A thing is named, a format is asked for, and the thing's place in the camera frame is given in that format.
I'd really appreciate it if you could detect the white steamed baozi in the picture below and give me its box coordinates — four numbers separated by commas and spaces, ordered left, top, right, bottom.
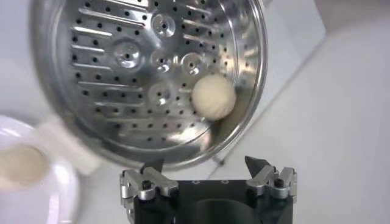
0, 145, 49, 188
191, 74, 237, 121

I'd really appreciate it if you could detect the perforated steel steamer basket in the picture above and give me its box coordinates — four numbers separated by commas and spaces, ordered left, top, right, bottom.
30, 0, 269, 177

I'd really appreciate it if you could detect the white round plate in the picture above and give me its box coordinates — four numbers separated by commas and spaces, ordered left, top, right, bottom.
0, 114, 80, 224

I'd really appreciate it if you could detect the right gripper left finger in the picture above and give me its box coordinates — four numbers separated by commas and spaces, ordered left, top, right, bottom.
118, 159, 180, 211

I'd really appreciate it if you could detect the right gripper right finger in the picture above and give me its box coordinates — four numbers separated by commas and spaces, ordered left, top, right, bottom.
244, 155, 298, 200

